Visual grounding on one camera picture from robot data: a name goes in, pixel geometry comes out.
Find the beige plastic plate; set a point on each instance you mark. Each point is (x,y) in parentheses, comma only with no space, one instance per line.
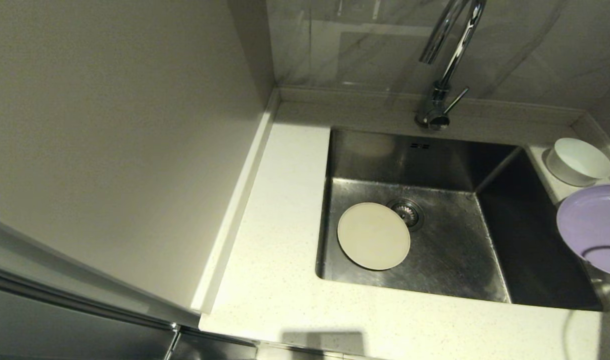
(372,237)

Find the stainless steel sink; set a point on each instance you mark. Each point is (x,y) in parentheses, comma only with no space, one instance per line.
(460,250)

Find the purple plastic plate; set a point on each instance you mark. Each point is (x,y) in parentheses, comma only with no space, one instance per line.
(595,225)

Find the steel appliance door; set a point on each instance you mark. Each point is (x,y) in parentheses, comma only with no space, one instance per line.
(60,330)

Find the round metal drain strainer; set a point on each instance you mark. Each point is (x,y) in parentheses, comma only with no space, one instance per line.
(412,212)

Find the white bowl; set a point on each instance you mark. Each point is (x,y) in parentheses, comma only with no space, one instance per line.
(580,162)

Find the beige tall cabinet side panel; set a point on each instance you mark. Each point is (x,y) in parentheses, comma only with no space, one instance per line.
(110,150)

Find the chrome gooseneck faucet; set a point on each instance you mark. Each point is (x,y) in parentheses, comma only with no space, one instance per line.
(435,107)

